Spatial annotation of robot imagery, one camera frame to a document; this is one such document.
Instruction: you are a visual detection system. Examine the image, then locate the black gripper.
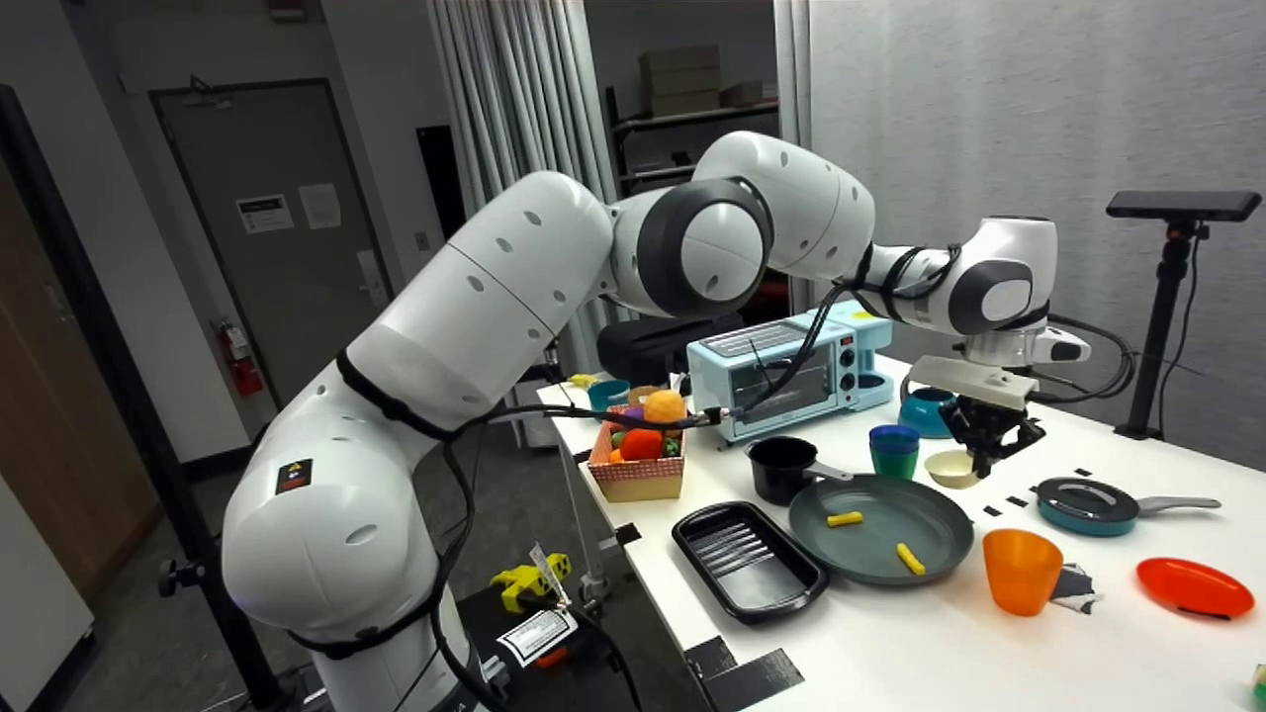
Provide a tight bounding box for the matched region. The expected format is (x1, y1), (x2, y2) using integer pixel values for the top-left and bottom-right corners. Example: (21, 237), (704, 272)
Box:
(937, 393), (1051, 481)

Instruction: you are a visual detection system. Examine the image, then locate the translucent orange cup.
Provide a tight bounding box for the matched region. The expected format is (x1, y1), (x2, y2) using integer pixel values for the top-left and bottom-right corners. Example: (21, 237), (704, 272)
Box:
(981, 526), (1069, 622)

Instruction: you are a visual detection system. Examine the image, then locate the green plastic cup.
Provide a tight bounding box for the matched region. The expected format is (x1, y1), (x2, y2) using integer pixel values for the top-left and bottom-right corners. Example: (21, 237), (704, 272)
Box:
(867, 448), (920, 485)

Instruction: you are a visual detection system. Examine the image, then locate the blue plastic cup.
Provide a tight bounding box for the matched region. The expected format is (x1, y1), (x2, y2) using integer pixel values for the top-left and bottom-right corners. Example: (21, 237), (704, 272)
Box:
(867, 425), (924, 459)

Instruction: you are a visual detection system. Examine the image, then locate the dark grey-green plate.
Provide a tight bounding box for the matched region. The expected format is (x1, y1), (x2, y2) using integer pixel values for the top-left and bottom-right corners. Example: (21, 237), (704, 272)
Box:
(785, 476), (978, 593)

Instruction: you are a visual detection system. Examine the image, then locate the small orange-red plate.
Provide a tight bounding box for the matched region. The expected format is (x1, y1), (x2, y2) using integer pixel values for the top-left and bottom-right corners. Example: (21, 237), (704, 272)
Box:
(1136, 553), (1259, 626)

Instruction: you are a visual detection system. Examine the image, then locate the teal toy kettle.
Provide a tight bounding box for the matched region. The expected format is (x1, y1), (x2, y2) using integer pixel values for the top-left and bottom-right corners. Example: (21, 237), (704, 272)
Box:
(898, 385), (960, 443)

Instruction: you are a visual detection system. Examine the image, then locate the small teal frying pan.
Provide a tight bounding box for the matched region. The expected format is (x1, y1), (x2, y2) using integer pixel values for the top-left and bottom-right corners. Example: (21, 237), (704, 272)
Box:
(1028, 476), (1227, 541)

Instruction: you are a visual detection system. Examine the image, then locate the dark grey packet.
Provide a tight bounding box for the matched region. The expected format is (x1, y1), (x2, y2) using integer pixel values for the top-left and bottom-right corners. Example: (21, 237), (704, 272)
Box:
(1051, 563), (1098, 618)

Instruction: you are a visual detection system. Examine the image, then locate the black tripod stand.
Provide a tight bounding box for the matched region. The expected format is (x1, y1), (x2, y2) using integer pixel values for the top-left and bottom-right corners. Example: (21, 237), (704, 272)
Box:
(1114, 216), (1209, 443)

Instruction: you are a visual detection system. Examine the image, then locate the black toy saucepan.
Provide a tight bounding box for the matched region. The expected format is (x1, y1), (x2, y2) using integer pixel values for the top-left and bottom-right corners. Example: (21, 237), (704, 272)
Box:
(747, 435), (863, 509)

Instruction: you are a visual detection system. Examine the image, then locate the light blue toaster oven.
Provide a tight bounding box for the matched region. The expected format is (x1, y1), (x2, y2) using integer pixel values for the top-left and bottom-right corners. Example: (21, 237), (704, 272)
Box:
(685, 301), (898, 448)

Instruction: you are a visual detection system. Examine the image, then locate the black ridged grill tray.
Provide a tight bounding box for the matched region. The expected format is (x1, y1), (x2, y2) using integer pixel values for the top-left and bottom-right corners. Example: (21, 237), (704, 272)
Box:
(668, 497), (829, 626)

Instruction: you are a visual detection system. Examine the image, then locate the black tape strip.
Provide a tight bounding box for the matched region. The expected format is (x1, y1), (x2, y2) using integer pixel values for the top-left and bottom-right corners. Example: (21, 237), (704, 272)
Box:
(704, 647), (805, 712)
(685, 636), (745, 686)

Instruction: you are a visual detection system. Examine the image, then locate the orange plush fruit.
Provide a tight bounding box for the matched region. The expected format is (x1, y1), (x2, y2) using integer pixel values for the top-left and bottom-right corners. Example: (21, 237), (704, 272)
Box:
(639, 386), (692, 426)

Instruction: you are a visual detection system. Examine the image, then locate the grey backdrop curtain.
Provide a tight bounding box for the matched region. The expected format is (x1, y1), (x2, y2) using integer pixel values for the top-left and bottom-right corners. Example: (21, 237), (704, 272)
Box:
(775, 0), (1266, 469)

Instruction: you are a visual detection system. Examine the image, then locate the red plush tomato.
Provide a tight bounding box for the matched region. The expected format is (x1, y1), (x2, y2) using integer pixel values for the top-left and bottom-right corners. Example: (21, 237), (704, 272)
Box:
(615, 426), (668, 462)

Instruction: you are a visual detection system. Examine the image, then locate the red checkered basket box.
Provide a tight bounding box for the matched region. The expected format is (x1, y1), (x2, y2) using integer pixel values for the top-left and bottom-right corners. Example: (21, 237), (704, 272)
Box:
(584, 393), (689, 508)

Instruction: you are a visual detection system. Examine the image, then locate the black fabric bag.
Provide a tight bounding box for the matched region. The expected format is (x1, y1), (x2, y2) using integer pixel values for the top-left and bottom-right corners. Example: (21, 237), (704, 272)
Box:
(596, 313), (722, 386)

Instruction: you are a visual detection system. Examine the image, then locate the yellow clamp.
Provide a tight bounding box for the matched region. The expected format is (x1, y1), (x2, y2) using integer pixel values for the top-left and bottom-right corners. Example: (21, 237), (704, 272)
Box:
(487, 550), (573, 618)

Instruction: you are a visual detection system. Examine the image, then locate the cardboard box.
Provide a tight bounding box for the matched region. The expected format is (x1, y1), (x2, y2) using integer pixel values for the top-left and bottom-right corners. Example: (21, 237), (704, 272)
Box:
(639, 46), (726, 115)

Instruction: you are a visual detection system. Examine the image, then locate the white label card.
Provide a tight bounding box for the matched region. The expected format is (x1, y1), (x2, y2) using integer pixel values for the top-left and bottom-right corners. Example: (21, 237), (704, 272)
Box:
(493, 605), (580, 669)

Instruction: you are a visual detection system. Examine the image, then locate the white door sign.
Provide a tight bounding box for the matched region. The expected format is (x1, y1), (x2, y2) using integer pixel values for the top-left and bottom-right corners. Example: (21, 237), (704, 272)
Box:
(232, 191), (298, 237)
(298, 182), (345, 235)

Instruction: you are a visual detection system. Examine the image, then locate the grey door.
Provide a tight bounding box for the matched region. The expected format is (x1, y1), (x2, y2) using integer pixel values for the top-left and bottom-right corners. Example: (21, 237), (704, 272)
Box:
(151, 74), (399, 413)

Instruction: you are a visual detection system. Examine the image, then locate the brown wooden panel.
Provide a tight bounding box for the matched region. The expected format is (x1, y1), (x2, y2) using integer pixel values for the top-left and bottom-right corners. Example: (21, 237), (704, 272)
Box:
(0, 169), (160, 608)

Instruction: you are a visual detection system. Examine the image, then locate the white cabinet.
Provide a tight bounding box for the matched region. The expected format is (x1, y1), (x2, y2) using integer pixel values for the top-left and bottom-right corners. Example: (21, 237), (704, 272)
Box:
(0, 469), (96, 712)

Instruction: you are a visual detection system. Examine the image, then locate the black camera on stand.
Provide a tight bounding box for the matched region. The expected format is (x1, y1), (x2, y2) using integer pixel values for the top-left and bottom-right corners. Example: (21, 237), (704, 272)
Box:
(1105, 191), (1266, 224)

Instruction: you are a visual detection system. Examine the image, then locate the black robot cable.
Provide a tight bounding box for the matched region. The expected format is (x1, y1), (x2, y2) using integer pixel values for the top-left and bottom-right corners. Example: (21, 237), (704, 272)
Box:
(432, 269), (1139, 459)

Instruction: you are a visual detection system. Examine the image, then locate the black wall panel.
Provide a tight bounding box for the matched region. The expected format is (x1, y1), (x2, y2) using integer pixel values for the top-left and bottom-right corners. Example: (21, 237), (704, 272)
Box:
(416, 121), (465, 240)

